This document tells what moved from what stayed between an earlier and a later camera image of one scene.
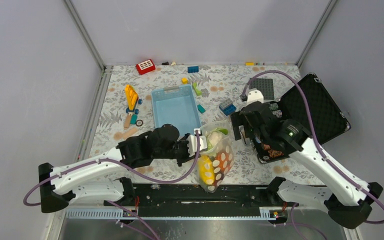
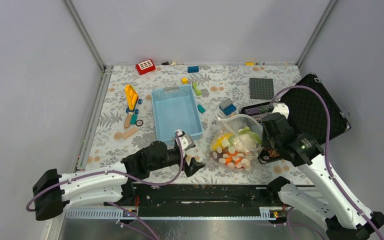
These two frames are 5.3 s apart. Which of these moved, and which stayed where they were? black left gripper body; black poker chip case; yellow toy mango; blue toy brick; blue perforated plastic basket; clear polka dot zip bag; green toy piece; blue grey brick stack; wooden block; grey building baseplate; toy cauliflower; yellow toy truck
Moved: black left gripper body; toy cauliflower; yellow toy mango; clear polka dot zip bag
Stayed: blue perforated plastic basket; yellow toy truck; wooden block; blue grey brick stack; green toy piece; grey building baseplate; black poker chip case; blue toy brick
